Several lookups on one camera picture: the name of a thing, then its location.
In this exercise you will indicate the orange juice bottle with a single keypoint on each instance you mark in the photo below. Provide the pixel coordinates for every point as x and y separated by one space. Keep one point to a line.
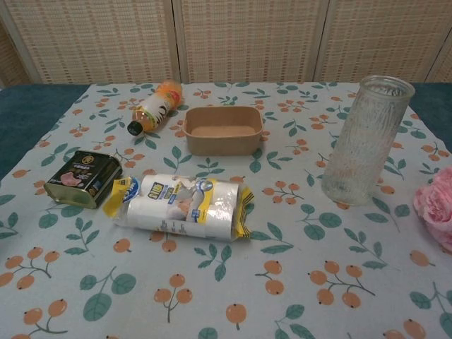
155 109

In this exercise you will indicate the woven folding screen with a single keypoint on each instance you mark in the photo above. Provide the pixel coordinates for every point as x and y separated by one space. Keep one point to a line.
226 40

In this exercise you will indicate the textured clear glass vase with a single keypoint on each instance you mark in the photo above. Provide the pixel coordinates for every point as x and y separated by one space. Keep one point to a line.
367 141

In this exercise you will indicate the brown paper food box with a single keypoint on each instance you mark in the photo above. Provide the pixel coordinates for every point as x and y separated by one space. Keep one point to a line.
223 131

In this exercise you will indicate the dark luncheon meat tin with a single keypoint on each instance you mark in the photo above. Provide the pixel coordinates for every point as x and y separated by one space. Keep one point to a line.
84 178

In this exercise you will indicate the fruit-print tablecloth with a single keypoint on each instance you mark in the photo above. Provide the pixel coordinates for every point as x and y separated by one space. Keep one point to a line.
226 275

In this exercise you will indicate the pink flower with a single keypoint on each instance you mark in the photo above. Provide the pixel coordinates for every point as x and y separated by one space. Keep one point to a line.
438 205

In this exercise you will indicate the pack of white bag rolls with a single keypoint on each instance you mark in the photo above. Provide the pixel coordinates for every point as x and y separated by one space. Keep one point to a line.
180 206

